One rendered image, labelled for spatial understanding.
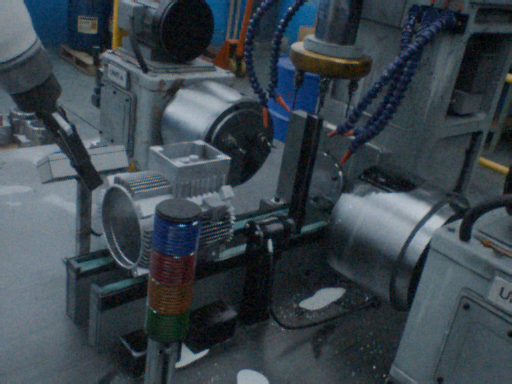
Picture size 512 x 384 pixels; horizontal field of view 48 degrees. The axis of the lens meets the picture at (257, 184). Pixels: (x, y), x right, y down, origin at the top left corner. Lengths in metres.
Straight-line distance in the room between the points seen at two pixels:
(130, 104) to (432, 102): 0.79
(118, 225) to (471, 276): 0.66
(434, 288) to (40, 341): 0.71
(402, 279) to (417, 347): 0.12
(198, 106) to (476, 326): 0.84
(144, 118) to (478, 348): 1.02
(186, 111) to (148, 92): 0.14
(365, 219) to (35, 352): 0.64
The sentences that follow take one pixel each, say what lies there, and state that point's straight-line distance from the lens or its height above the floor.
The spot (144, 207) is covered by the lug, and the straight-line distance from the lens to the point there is 1.00.
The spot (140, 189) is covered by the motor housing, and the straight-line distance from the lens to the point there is 1.03.
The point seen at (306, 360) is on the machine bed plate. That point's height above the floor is 0.80.
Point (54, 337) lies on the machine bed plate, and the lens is 1.17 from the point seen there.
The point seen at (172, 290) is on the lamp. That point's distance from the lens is 0.75.
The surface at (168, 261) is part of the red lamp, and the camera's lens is 0.73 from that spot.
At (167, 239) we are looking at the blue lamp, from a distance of 0.72.
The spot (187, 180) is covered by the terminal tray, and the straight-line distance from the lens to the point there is 1.05.
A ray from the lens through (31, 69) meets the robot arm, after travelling 0.93.
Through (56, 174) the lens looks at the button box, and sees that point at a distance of 1.21.
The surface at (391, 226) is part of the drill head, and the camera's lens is 1.04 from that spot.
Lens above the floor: 1.55
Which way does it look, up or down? 24 degrees down
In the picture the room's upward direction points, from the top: 9 degrees clockwise
